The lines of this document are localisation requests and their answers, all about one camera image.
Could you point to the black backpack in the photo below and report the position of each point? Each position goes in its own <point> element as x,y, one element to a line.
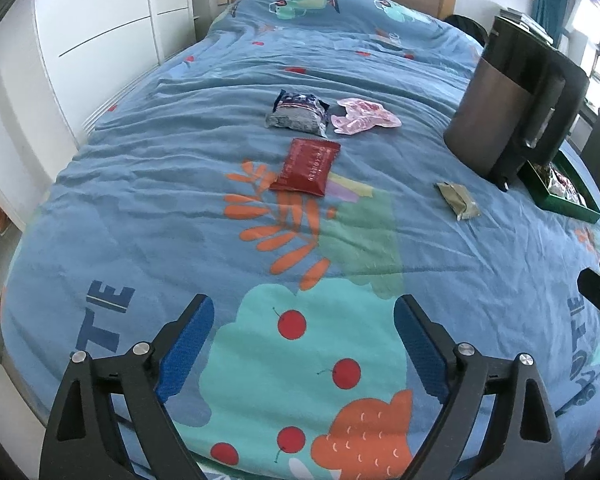
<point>465,27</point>

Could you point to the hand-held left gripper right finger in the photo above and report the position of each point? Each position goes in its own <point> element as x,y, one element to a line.
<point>420,345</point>

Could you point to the dark red snack packet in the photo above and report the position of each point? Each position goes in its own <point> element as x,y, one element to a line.
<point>305,165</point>

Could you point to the tall red white snack packet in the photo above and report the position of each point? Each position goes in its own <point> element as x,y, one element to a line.
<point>569,187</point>

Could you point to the green box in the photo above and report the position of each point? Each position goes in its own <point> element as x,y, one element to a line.
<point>555,206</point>

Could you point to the blue white snack packet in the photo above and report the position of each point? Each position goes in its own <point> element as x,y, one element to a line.
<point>297,112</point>

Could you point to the pink cartoon snack packet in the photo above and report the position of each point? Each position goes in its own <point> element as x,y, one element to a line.
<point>362,115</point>

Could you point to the black brown electric kettle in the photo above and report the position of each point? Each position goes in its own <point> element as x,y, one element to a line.
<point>490,110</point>

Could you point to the olive foil snack packet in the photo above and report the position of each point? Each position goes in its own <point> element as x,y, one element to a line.
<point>457,200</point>

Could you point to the grey printer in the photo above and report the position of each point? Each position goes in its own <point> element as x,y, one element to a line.
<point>537,30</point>

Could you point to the white wardrobe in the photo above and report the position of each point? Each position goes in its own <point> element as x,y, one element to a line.
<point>105,35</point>

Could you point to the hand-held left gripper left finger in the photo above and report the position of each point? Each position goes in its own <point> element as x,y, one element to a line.
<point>185,350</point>

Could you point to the teal curtain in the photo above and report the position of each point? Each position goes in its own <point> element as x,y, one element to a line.
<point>550,0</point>

